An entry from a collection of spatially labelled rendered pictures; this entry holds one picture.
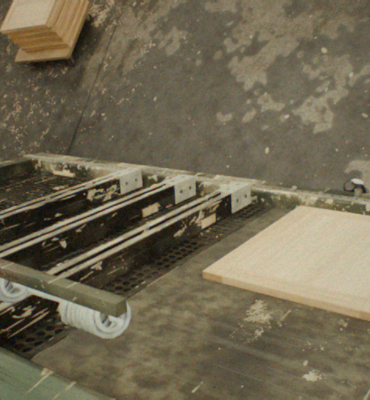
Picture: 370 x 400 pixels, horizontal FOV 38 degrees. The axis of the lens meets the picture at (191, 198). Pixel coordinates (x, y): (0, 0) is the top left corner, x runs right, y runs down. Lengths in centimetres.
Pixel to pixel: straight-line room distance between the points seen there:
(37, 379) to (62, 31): 357
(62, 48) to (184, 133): 141
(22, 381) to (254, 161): 233
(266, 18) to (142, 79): 93
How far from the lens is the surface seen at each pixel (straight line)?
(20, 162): 253
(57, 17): 423
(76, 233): 153
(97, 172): 226
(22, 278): 79
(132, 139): 355
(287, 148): 297
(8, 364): 90
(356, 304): 117
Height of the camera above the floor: 243
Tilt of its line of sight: 52 degrees down
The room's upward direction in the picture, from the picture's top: 50 degrees counter-clockwise
